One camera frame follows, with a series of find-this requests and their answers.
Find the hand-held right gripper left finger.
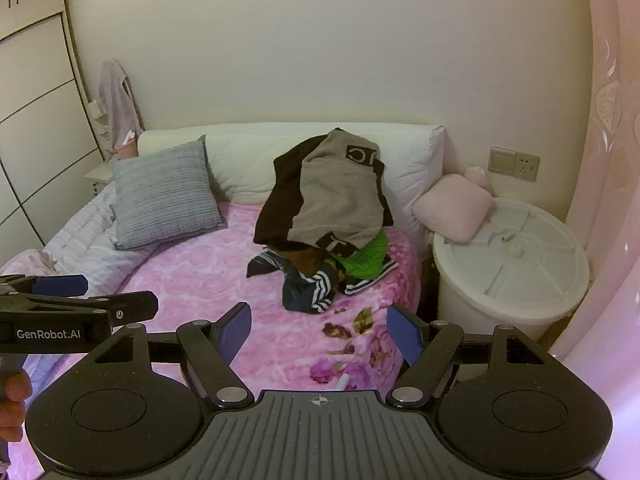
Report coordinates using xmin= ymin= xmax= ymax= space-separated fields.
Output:
xmin=87 ymin=302 xmax=256 ymax=408

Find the beige wall socket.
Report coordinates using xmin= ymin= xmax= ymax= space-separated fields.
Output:
xmin=515 ymin=151 xmax=541 ymax=182

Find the green garment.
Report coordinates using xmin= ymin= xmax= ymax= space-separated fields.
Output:
xmin=332 ymin=230 xmax=391 ymax=281

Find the brown garment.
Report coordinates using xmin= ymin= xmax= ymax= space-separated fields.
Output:
xmin=280 ymin=247 xmax=331 ymax=277

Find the pink plush cushion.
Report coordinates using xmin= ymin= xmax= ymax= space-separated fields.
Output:
xmin=412 ymin=174 xmax=496 ymax=241

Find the white wardrobe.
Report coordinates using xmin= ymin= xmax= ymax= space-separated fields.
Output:
xmin=0 ymin=0 xmax=108 ymax=266

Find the white nightstand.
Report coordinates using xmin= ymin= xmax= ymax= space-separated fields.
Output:
xmin=84 ymin=160 xmax=117 ymax=196

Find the pink floral blanket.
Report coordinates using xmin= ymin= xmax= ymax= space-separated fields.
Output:
xmin=0 ymin=200 xmax=426 ymax=476

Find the white lidded bucket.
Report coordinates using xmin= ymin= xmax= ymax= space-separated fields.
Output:
xmin=432 ymin=197 xmax=591 ymax=343

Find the navy striped garment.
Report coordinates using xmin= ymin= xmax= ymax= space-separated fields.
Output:
xmin=246 ymin=252 xmax=401 ymax=315

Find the grey striped pillow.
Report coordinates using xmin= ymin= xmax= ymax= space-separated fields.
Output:
xmin=111 ymin=135 xmax=228 ymax=251

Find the pink curtain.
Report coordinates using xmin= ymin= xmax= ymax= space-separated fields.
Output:
xmin=550 ymin=0 xmax=640 ymax=480

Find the beige wall switch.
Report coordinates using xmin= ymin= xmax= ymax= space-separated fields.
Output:
xmin=487 ymin=147 xmax=517 ymax=176

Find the grey and brown sweater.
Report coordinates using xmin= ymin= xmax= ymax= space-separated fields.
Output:
xmin=253 ymin=127 xmax=396 ymax=256

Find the pink plush toy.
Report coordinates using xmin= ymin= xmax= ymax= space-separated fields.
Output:
xmin=465 ymin=165 xmax=496 ymax=197

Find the white headboard cushion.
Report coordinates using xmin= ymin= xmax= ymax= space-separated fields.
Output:
xmin=137 ymin=121 xmax=446 ymax=233

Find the hanging pale pink towel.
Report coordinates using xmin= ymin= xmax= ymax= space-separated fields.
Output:
xmin=97 ymin=59 xmax=146 ymax=153

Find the white striped quilt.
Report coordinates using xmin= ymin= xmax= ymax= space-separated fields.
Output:
xmin=42 ymin=180 xmax=151 ymax=291

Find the person's left hand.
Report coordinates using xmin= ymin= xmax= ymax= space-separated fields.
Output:
xmin=0 ymin=370 xmax=32 ymax=443

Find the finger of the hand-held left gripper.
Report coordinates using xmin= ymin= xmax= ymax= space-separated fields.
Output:
xmin=0 ymin=274 xmax=89 ymax=298
xmin=0 ymin=291 xmax=159 ymax=323

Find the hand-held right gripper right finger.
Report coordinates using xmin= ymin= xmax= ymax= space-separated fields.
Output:
xmin=386 ymin=304 xmax=553 ymax=408

